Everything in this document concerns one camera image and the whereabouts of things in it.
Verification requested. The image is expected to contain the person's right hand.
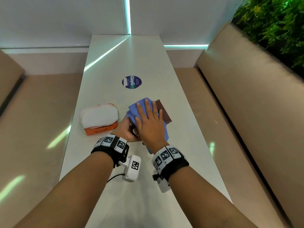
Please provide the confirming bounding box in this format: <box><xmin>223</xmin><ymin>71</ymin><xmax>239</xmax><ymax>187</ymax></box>
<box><xmin>135</xmin><ymin>98</ymin><xmax>167</xmax><ymax>152</ymax></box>

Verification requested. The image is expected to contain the person's left hand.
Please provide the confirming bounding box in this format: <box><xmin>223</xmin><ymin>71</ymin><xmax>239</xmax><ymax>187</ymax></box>
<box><xmin>110</xmin><ymin>115</ymin><xmax>143</xmax><ymax>143</ymax></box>

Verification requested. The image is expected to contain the brown ridged comb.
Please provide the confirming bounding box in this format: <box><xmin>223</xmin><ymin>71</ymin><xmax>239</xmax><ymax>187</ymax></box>
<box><xmin>129</xmin><ymin>100</ymin><xmax>172</xmax><ymax>137</ymax></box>

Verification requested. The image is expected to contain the blue cloth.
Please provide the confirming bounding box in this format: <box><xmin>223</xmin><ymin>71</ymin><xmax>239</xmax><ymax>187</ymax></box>
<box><xmin>126</xmin><ymin>98</ymin><xmax>169</xmax><ymax>155</ymax></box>

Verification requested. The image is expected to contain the person's right forearm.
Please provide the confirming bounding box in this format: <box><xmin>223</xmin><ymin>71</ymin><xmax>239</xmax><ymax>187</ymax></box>
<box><xmin>167</xmin><ymin>164</ymin><xmax>259</xmax><ymax>228</ymax></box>

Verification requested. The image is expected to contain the person's left forearm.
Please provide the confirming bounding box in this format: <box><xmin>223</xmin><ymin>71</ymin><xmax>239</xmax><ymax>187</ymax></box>
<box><xmin>13</xmin><ymin>151</ymin><xmax>115</xmax><ymax>228</ymax></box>

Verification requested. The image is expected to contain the black left wristband with markers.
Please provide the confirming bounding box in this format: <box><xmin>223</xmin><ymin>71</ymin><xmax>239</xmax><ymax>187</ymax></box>
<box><xmin>91</xmin><ymin>134</ymin><xmax>130</xmax><ymax>168</ymax></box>

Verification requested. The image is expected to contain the black wristband with markers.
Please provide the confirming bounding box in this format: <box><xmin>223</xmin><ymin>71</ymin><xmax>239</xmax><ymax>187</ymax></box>
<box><xmin>151</xmin><ymin>145</ymin><xmax>190</xmax><ymax>183</ymax></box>
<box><xmin>91</xmin><ymin>134</ymin><xmax>130</xmax><ymax>168</ymax></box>

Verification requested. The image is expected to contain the round dark blue sticker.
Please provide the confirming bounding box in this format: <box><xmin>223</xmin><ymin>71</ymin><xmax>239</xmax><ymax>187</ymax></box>
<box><xmin>122</xmin><ymin>76</ymin><xmax>142</xmax><ymax>89</ymax></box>

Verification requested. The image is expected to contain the white and orange pouch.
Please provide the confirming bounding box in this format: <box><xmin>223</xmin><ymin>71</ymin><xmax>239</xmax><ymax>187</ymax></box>
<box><xmin>79</xmin><ymin>103</ymin><xmax>119</xmax><ymax>136</ymax></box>

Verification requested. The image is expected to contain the black right wristband with markers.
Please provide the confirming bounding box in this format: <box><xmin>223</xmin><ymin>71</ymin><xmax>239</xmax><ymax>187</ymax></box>
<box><xmin>151</xmin><ymin>145</ymin><xmax>190</xmax><ymax>183</ymax></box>

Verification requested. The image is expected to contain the horizontal light strip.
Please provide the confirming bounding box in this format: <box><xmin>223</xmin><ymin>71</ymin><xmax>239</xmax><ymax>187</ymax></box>
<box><xmin>163</xmin><ymin>44</ymin><xmax>209</xmax><ymax>49</ymax></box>

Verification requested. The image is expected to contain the beige bench seat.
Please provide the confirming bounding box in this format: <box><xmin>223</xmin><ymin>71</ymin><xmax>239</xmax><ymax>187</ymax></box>
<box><xmin>0</xmin><ymin>73</ymin><xmax>83</xmax><ymax>228</ymax></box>
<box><xmin>174</xmin><ymin>67</ymin><xmax>285</xmax><ymax>228</ymax></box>

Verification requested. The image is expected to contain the vertical light strip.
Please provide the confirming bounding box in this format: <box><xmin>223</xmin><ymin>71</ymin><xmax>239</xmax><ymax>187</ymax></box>
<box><xmin>124</xmin><ymin>0</ymin><xmax>132</xmax><ymax>35</ymax></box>

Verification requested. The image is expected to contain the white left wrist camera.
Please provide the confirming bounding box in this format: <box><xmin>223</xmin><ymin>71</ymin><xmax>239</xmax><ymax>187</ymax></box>
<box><xmin>118</xmin><ymin>154</ymin><xmax>142</xmax><ymax>182</ymax></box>

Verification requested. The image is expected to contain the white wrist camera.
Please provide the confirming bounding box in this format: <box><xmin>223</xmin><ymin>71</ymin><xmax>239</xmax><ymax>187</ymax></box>
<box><xmin>152</xmin><ymin>174</ymin><xmax>171</xmax><ymax>193</ymax></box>
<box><xmin>118</xmin><ymin>154</ymin><xmax>142</xmax><ymax>182</ymax></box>

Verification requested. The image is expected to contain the black camera cable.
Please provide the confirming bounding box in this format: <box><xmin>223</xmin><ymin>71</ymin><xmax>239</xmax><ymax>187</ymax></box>
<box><xmin>107</xmin><ymin>173</ymin><xmax>125</xmax><ymax>184</ymax></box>

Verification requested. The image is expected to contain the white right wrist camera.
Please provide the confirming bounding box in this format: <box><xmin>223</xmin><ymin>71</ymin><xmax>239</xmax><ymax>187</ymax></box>
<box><xmin>152</xmin><ymin>174</ymin><xmax>171</xmax><ymax>193</ymax></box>

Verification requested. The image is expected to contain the green plant wall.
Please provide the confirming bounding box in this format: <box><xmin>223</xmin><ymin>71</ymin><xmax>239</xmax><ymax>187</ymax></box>
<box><xmin>231</xmin><ymin>0</ymin><xmax>304</xmax><ymax>80</ymax></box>

